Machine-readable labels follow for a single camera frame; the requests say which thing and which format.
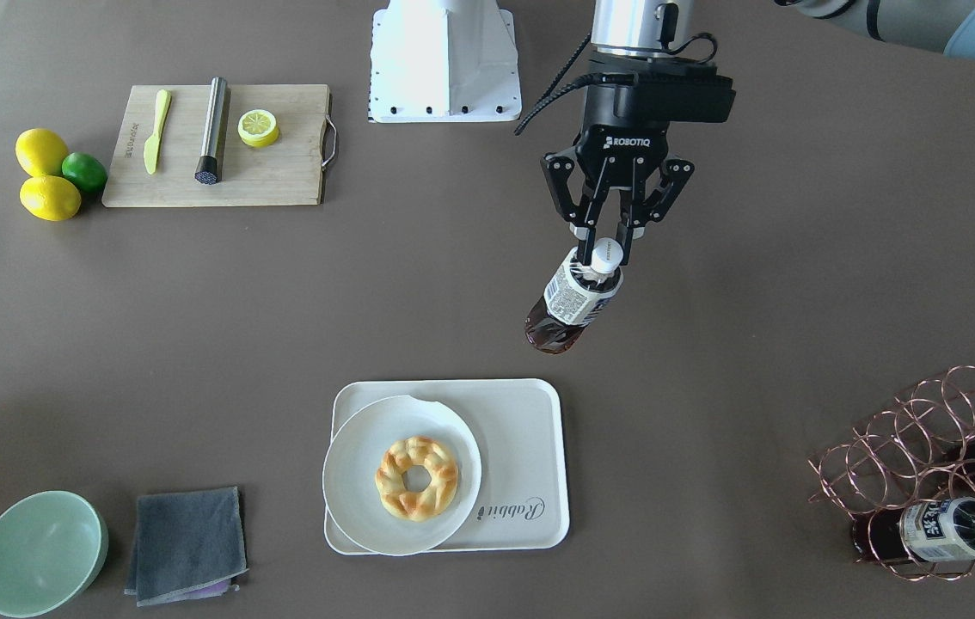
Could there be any steel muddler black tip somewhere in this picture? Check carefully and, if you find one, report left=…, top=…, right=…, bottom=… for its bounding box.
left=195, top=76, right=230, bottom=185

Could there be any bamboo cutting board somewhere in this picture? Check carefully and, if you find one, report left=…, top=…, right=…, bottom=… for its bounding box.
left=102, top=83, right=331, bottom=208

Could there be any cream rectangular serving tray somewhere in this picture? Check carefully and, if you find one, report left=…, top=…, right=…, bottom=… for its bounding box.
left=325, top=377, right=570, bottom=554

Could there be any mint green bowl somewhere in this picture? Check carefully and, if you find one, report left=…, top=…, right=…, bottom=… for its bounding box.
left=0, top=490, right=109, bottom=618

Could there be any whole lemon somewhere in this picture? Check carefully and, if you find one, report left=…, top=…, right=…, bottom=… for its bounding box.
left=15, top=128, right=70, bottom=177
left=19, top=175, right=83, bottom=222

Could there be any copper wire bottle rack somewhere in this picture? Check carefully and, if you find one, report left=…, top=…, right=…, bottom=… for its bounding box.
left=810, top=365, right=975, bottom=581

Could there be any whole lemon upper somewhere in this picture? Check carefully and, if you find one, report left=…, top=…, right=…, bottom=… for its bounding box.
left=15, top=128, right=70, bottom=177

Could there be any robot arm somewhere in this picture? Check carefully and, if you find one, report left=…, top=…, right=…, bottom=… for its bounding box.
left=534, top=1, right=975, bottom=267

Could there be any lemon half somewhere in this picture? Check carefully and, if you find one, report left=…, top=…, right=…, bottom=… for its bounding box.
left=237, top=109, right=280, bottom=149

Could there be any tea bottle white cap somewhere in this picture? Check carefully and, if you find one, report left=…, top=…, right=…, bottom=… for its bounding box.
left=524, top=238, right=625, bottom=356

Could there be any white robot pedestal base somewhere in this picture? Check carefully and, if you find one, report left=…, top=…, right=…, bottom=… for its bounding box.
left=367, top=1, right=522, bottom=123

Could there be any braided ring pastry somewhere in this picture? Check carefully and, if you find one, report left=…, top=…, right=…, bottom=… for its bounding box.
left=374, top=436, right=460, bottom=522

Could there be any whole lemon lower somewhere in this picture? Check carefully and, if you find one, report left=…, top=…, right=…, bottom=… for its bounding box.
left=19, top=175, right=83, bottom=222

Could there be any grey folded cloth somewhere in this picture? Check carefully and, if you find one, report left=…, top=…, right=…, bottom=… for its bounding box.
left=125, top=486, right=248, bottom=607

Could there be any yellow plastic knife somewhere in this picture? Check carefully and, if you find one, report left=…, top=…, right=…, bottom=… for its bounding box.
left=143, top=88, right=172, bottom=175

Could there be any white round plate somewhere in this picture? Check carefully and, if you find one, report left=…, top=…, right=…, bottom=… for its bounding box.
left=323, top=396, right=482, bottom=556

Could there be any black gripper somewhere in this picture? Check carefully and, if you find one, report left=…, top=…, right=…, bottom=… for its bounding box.
left=543, top=52, right=736, bottom=267

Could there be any green lime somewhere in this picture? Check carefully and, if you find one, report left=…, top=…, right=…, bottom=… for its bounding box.
left=60, top=152, right=107, bottom=193

